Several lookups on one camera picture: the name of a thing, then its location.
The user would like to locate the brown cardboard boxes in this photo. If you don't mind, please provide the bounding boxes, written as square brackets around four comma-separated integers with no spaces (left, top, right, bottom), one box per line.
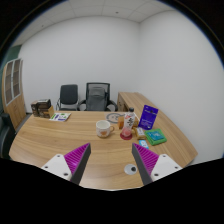
[31,99,54,118]

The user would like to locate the green flat box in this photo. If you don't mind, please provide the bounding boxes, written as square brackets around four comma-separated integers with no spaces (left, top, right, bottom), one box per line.
[145,129,167,146]

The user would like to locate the round patterned plate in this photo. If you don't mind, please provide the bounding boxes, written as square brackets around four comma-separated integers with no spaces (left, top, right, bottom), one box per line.
[105,112,124,124]

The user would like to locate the small yellow white box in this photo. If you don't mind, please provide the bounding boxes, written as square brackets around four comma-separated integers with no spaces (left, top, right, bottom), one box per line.
[135,127,146,140]

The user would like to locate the wooden glass door cabinet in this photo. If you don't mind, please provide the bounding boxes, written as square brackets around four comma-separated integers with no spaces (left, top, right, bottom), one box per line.
[2,58,26,129]

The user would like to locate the pink label drink bottle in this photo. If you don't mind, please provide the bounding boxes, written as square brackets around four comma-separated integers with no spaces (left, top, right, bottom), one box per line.
[121,107,135,136]

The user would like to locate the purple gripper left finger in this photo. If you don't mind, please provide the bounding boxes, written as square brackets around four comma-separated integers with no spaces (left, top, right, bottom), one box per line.
[41,142,92,185]

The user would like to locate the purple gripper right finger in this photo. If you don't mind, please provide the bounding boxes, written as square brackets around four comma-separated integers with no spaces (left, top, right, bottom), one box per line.
[131,142,183,186]

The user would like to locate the purple standing card box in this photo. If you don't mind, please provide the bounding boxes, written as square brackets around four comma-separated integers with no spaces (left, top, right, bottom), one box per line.
[138,105,158,130]

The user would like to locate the green white leaflet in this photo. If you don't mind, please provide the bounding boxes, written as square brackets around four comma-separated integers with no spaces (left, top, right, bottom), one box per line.
[50,113,70,121]

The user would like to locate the silver desk cable grommet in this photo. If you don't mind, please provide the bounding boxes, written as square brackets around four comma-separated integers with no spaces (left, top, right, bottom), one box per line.
[124,164,137,175]

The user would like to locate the black office chair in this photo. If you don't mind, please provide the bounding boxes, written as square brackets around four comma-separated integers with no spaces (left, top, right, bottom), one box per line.
[56,84,79,111]

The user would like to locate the red round coaster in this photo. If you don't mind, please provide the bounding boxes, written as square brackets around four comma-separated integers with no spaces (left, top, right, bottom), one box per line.
[120,133,132,140]

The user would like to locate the black armchair at left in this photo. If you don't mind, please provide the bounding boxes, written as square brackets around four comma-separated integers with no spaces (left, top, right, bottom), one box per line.
[0,113,16,159]

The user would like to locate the small blue card pack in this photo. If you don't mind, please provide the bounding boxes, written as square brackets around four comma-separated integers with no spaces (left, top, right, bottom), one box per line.
[139,140,149,149]

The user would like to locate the grey mesh office chair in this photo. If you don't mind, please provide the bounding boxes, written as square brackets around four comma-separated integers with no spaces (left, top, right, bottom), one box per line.
[77,82,118,111]

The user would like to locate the orange snack box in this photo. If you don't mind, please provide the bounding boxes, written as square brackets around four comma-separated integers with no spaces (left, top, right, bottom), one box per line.
[118,116,139,129]

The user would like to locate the white ceramic mug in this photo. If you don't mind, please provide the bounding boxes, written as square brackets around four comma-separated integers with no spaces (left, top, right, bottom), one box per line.
[96,120,114,138]

